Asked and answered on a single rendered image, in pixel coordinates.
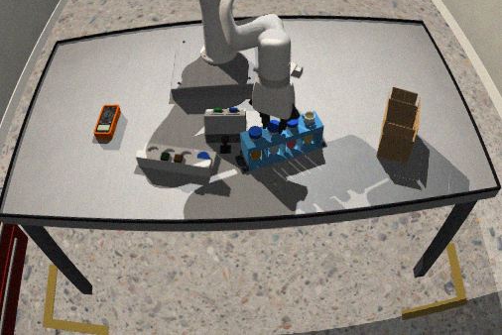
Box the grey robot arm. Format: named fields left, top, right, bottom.
left=198, top=0, right=304, bottom=89

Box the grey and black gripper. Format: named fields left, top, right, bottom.
left=249, top=75, right=301, bottom=135

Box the black table edge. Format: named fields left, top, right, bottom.
left=0, top=15, right=501, bottom=224

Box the blue tube rack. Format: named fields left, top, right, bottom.
left=240, top=111, right=324, bottom=171

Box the orange handheld multimeter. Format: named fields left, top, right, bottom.
left=94, top=105, right=121, bottom=140

